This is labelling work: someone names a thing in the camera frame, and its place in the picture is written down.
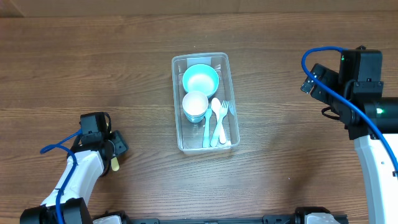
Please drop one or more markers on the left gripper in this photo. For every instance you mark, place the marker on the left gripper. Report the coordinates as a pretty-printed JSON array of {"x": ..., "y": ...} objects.
[{"x": 119, "y": 143}]

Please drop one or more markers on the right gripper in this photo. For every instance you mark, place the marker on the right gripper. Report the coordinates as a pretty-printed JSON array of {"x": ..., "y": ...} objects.
[{"x": 326, "y": 75}]

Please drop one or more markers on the yellow plastic fork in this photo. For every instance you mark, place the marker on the yellow plastic fork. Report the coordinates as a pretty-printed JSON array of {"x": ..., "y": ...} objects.
[{"x": 114, "y": 164}]

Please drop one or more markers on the pink plastic cup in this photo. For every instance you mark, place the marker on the pink plastic cup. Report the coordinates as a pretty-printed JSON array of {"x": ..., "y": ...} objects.
[{"x": 195, "y": 103}]

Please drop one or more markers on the green plastic fork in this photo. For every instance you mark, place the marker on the green plastic fork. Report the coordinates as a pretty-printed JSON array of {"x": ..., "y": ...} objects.
[{"x": 206, "y": 134}]

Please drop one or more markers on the light blue plastic fork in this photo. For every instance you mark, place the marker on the light blue plastic fork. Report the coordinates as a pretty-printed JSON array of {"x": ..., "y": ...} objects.
[{"x": 216, "y": 133}]

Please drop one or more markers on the pink plastic spoon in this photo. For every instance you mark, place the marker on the pink plastic spoon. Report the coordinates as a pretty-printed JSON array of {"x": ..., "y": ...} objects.
[{"x": 215, "y": 106}]

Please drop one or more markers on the light blue bowl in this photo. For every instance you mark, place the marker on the light blue bowl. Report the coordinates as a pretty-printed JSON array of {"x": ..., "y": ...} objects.
[{"x": 201, "y": 77}]

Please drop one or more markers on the green plastic cup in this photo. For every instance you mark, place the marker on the green plastic cup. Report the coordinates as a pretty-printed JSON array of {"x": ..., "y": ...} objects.
[{"x": 195, "y": 119}]

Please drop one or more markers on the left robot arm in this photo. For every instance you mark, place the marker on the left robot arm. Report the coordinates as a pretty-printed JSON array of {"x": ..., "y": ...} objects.
[{"x": 67, "y": 203}]

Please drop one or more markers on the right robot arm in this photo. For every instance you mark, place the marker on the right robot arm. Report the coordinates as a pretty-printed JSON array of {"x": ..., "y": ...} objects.
[{"x": 372, "y": 126}]

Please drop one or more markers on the clear plastic container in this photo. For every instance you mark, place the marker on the clear plastic container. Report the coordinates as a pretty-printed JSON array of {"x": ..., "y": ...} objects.
[{"x": 190, "y": 135}]

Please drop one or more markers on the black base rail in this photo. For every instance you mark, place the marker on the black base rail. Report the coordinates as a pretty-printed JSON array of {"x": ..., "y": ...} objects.
[{"x": 301, "y": 215}]

